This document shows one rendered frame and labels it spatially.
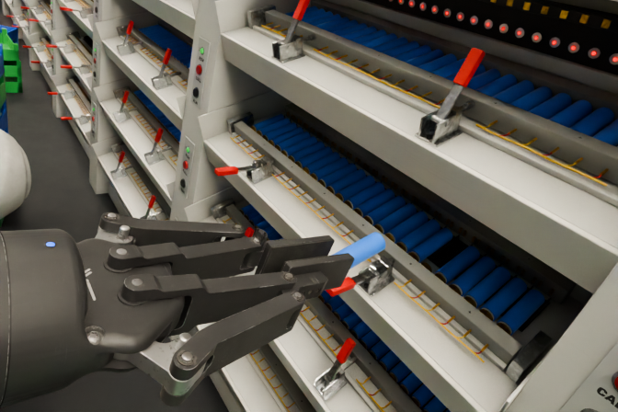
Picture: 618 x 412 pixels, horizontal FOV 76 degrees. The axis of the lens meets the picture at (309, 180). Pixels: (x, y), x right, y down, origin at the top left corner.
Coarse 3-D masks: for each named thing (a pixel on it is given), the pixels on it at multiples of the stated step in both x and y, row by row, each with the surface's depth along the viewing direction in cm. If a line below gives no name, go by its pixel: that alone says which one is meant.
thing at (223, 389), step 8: (112, 192) 139; (112, 200) 140; (120, 200) 133; (120, 208) 133; (216, 376) 89; (216, 384) 89; (224, 384) 86; (224, 392) 86; (232, 392) 84; (224, 400) 87; (232, 400) 84; (232, 408) 84; (240, 408) 82
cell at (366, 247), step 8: (376, 232) 36; (360, 240) 35; (368, 240) 35; (376, 240) 36; (344, 248) 35; (352, 248) 34; (360, 248) 35; (368, 248) 35; (376, 248) 35; (352, 256) 34; (360, 256) 34; (368, 256) 35; (352, 264) 34
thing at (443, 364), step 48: (240, 144) 72; (240, 192) 68; (288, 192) 62; (336, 240) 54; (384, 288) 48; (384, 336) 46; (432, 336) 43; (528, 336) 42; (432, 384) 42; (480, 384) 39
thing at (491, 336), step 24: (264, 144) 68; (288, 168) 62; (312, 192) 59; (336, 216) 56; (360, 216) 54; (384, 240) 50; (408, 264) 47; (432, 288) 45; (456, 312) 43; (480, 312) 42; (480, 336) 41; (504, 336) 40; (504, 360) 40
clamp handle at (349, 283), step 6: (372, 270) 46; (354, 276) 45; (360, 276) 46; (366, 276) 46; (372, 276) 46; (348, 282) 44; (354, 282) 44; (360, 282) 45; (336, 288) 43; (342, 288) 43; (348, 288) 44; (330, 294) 42; (336, 294) 43
